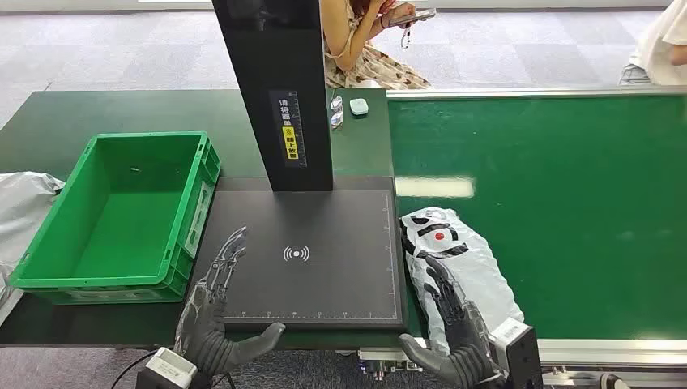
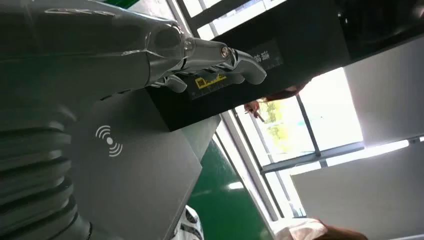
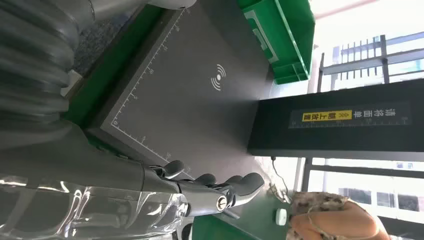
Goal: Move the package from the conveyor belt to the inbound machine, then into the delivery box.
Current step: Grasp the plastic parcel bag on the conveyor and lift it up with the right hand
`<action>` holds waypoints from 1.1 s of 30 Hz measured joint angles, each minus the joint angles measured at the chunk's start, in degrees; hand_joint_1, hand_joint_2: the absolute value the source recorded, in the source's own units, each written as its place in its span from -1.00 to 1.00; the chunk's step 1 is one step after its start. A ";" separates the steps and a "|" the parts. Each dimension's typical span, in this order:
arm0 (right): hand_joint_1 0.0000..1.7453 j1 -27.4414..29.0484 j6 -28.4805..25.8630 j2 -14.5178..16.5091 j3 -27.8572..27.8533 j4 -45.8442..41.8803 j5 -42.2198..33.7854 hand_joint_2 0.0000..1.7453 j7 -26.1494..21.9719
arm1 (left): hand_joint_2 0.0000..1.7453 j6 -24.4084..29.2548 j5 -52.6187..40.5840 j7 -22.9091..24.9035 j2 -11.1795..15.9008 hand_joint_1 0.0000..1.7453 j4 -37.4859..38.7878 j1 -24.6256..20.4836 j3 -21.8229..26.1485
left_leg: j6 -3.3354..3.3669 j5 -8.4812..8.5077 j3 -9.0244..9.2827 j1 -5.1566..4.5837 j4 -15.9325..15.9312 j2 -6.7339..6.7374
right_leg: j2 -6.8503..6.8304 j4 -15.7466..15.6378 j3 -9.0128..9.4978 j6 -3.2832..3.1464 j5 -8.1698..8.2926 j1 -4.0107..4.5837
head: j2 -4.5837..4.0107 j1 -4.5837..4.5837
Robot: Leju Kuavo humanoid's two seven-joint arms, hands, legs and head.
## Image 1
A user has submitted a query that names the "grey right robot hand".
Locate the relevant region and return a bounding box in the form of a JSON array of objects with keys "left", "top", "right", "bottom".
[{"left": 398, "top": 255, "right": 503, "bottom": 389}]

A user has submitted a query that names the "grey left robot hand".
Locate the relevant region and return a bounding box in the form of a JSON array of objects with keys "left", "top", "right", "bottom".
[{"left": 173, "top": 225, "right": 287, "bottom": 377}]

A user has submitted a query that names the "white package with black print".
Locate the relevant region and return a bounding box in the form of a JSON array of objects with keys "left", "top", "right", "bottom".
[{"left": 399, "top": 207, "right": 526, "bottom": 358}]

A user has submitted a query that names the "black inbound scanner machine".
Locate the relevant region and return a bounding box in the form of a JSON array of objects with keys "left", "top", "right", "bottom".
[{"left": 185, "top": 0, "right": 410, "bottom": 332}]

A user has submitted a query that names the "green conveyor belt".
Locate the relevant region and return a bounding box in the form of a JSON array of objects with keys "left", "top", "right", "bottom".
[{"left": 387, "top": 95, "right": 687, "bottom": 340}]

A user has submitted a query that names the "green plastic crate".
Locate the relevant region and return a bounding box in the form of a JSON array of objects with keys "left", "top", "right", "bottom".
[{"left": 9, "top": 131, "right": 222, "bottom": 306}]

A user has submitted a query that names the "grey poly mailer bag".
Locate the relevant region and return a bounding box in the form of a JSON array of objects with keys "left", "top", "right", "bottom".
[{"left": 0, "top": 171, "right": 66, "bottom": 326}]

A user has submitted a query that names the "dark green table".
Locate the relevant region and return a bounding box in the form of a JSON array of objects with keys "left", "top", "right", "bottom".
[{"left": 0, "top": 88, "right": 414, "bottom": 350}]

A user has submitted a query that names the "smartphone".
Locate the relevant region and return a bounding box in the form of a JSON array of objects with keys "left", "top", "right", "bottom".
[{"left": 387, "top": 7, "right": 437, "bottom": 29}]

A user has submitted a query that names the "person in white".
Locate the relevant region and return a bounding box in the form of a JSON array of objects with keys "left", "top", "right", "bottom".
[{"left": 618, "top": 0, "right": 687, "bottom": 87}]

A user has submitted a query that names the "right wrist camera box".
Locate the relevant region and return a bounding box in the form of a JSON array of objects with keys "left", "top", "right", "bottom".
[{"left": 488, "top": 318, "right": 544, "bottom": 389}]

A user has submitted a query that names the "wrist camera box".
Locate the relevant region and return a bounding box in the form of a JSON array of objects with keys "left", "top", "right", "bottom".
[
  {"left": 488, "top": 318, "right": 544, "bottom": 389},
  {"left": 135, "top": 346, "right": 213, "bottom": 389}
]

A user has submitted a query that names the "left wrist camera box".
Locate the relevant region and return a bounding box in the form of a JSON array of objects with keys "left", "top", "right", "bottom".
[{"left": 135, "top": 346, "right": 213, "bottom": 389}]

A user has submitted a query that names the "metal conveyor motor bracket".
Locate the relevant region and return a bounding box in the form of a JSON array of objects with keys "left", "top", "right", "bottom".
[{"left": 358, "top": 348, "right": 425, "bottom": 381}]

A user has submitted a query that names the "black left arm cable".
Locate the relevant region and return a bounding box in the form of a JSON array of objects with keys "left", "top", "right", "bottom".
[{"left": 111, "top": 349, "right": 160, "bottom": 389}]

